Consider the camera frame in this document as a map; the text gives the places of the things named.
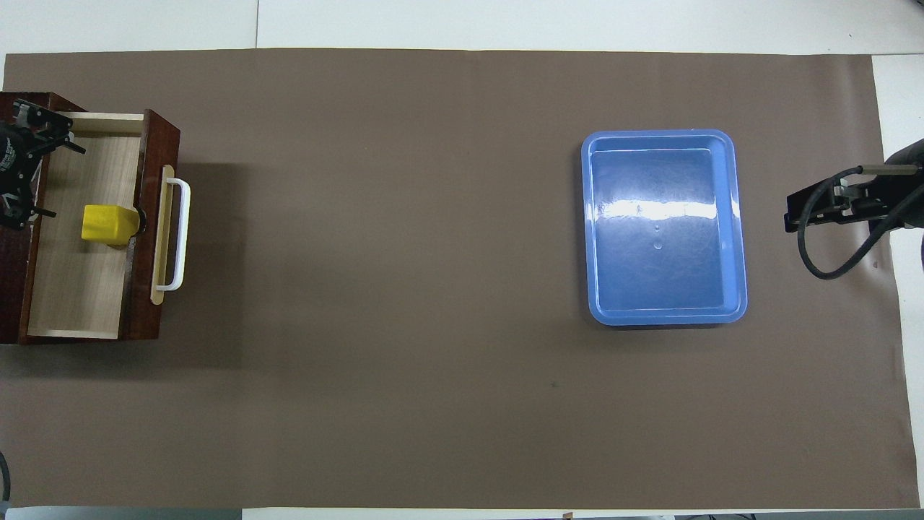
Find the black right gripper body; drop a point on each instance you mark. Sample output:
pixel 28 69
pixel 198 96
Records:
pixel 902 195

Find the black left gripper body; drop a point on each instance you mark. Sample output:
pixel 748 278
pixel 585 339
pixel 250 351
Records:
pixel 9 166

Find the yellow cube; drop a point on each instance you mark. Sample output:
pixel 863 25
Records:
pixel 108 224

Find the dark wooden drawer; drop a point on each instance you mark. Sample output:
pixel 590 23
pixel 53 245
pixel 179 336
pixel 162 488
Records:
pixel 79 289

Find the dark wooden drawer cabinet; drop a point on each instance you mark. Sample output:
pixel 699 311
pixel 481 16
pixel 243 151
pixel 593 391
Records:
pixel 14 289

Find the blue plastic tray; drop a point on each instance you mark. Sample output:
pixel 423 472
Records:
pixel 660 231

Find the brown paper table mat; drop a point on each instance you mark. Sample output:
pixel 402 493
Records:
pixel 404 289

